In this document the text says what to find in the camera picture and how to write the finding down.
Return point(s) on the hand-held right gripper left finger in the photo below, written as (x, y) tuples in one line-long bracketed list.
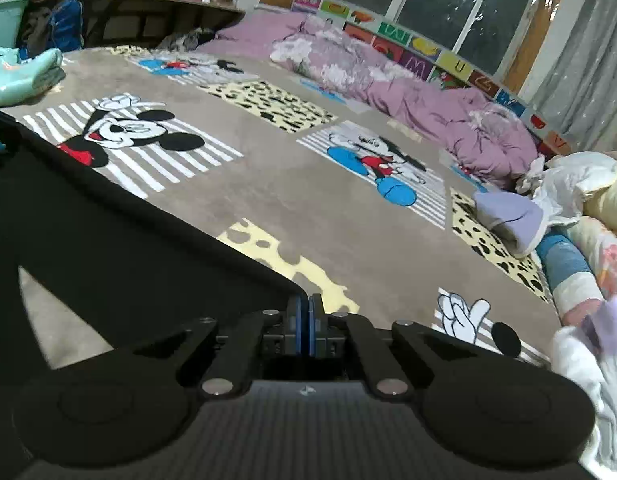
[(297, 327)]

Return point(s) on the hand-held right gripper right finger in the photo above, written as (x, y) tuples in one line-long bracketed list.
[(317, 327)]

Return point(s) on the black garment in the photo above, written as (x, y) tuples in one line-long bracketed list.
[(118, 210)]

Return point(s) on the cartoon printed blanket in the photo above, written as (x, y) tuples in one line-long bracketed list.
[(288, 185)]

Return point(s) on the lavender knit cap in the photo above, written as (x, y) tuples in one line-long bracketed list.
[(513, 220)]

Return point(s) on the purple duvet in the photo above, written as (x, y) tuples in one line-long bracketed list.
[(413, 97)]

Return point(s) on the blue and white rolled cloth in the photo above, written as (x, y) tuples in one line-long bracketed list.
[(563, 265)]

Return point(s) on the white fluffy cloth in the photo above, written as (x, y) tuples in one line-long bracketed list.
[(588, 375)]

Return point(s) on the white crumpled cloth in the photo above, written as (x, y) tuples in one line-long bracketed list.
[(563, 180)]

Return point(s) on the colourful letter foam panel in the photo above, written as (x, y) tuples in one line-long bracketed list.
[(418, 47)]

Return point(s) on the floral quilt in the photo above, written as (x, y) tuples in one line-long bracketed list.
[(606, 255)]

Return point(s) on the grey patterned cloth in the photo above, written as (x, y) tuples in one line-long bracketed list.
[(186, 39)]

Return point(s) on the pale yellow pillow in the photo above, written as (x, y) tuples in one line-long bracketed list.
[(611, 200)]

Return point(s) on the dark wooden shelf table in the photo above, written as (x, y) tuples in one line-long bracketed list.
[(153, 15)]

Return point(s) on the teal folded garment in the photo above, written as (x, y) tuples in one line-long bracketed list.
[(23, 77)]

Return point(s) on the grey sheer curtain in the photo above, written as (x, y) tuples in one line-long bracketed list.
[(583, 60)]

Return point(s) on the blue jacket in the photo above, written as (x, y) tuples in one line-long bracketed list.
[(67, 25)]

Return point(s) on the teal plastic bin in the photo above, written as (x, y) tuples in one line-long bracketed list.
[(3, 20)]

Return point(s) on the window with white frame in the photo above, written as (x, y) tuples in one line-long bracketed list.
[(438, 0)]

